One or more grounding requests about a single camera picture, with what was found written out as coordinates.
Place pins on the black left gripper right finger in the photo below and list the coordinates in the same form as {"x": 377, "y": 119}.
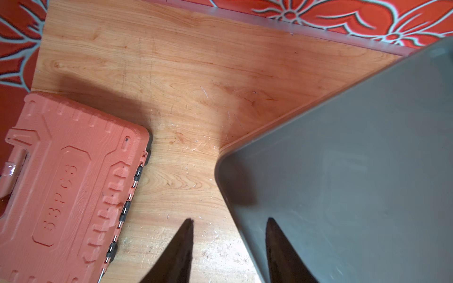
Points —
{"x": 285, "y": 265}

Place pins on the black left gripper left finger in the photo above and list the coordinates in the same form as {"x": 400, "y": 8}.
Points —
{"x": 174, "y": 264}

